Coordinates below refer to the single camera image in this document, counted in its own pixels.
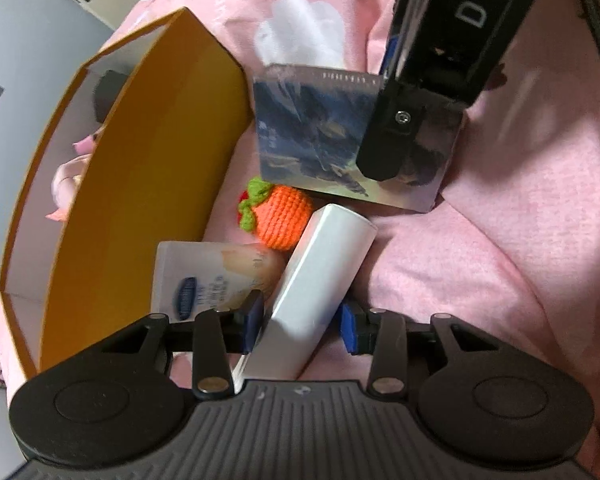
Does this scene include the white rectangular box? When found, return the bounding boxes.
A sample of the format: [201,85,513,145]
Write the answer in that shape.
[232,203,379,393]

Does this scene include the orange crochet fruit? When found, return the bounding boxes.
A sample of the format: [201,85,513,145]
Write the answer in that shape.
[236,177,315,252]

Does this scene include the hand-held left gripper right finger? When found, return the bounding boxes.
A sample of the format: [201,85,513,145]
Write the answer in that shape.
[340,302,502,398]

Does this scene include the glossy picture card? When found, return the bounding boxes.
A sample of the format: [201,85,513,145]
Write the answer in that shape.
[253,62,467,214]

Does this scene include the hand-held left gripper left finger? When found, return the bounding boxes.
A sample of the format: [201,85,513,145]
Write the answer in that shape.
[100,289,266,401]

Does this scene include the white cream packet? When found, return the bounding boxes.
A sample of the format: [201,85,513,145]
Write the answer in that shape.
[150,240,287,322]

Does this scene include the orange cardboard box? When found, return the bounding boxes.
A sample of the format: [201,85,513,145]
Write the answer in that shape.
[0,6,255,381]

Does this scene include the pink printed blanket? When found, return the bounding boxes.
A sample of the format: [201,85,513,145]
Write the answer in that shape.
[0,0,600,480]

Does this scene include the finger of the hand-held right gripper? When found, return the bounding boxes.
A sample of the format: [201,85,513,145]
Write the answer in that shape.
[381,32,403,82]
[356,81,429,181]

